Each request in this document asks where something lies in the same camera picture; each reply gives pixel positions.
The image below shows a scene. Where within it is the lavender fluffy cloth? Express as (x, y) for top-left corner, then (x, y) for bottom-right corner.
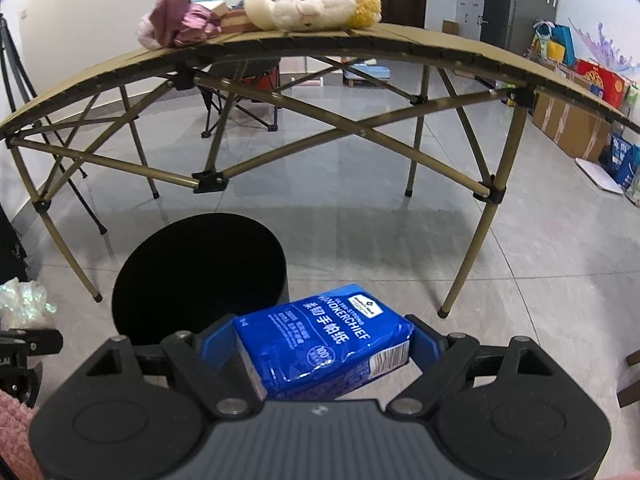
(137, 12), (166, 51)

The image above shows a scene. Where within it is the blue and white tray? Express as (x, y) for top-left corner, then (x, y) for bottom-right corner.
(342, 62), (392, 90)

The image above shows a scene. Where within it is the iridescent plastic bag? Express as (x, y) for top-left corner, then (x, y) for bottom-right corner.
(0, 280), (57, 331)

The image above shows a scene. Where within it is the black equipment case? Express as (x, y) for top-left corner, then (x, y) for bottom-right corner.
(0, 205), (28, 286)

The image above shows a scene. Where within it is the pink satin cloth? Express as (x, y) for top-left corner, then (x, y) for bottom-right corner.
(150, 0), (223, 48)

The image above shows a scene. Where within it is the blue gift bag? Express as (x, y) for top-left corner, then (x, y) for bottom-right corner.
(550, 26), (577, 66)

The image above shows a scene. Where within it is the purple wall decoration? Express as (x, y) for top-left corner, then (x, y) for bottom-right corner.
(570, 22), (640, 73)

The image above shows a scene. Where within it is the blue printed bag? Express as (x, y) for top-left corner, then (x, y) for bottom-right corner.
(607, 132), (640, 192)

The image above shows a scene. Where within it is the blue tissue packet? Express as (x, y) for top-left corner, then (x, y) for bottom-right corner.
(234, 283), (416, 401)

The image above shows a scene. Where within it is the black folding chair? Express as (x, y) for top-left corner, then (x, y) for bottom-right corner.
(197, 57), (281, 138)

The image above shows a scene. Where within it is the person's left forearm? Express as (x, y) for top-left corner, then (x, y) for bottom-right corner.
(0, 389), (37, 480)

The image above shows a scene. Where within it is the white lower cabinet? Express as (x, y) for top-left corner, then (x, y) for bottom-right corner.
(456, 0), (483, 41)

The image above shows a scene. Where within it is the white flat board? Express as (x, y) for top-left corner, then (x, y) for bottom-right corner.
(575, 157), (626, 195)

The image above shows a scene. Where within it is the tan folding slat table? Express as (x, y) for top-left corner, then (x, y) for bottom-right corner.
(0, 24), (640, 318)

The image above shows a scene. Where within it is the black camera tripod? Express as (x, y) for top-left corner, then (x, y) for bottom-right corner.
(0, 12), (108, 236)

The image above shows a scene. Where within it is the brown striped box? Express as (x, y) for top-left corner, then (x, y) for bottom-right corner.
(220, 9), (257, 35)

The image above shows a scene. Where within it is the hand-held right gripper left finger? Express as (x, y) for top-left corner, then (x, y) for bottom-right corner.
(75, 314), (266, 418)

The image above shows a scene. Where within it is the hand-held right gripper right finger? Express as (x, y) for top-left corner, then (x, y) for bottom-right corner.
(382, 314), (563, 418)

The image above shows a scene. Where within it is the dark grey refrigerator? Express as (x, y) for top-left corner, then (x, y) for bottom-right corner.
(480, 0), (558, 51)

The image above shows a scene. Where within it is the red gift box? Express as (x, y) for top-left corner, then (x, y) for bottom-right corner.
(575, 58), (631, 108)

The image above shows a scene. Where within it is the cream and yellow plush toy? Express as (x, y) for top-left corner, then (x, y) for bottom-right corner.
(243, 0), (383, 31)

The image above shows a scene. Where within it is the black round trash bin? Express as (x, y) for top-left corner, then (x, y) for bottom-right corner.
(111, 213), (289, 348)

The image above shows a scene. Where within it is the large cardboard box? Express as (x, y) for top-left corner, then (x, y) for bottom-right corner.
(532, 60), (613, 163)

